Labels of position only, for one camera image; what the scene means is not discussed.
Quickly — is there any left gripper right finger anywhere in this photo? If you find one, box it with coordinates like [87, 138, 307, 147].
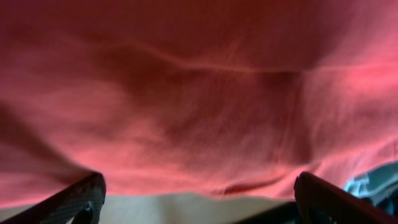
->
[294, 172, 397, 224]

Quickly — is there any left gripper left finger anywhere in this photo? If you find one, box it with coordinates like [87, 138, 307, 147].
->
[1, 172, 106, 224]

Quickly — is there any light blue t-shirt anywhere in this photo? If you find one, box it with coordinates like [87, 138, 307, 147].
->
[343, 162, 397, 205]

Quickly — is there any red t-shirt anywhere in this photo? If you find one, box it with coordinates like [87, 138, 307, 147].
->
[1, 0, 397, 208]

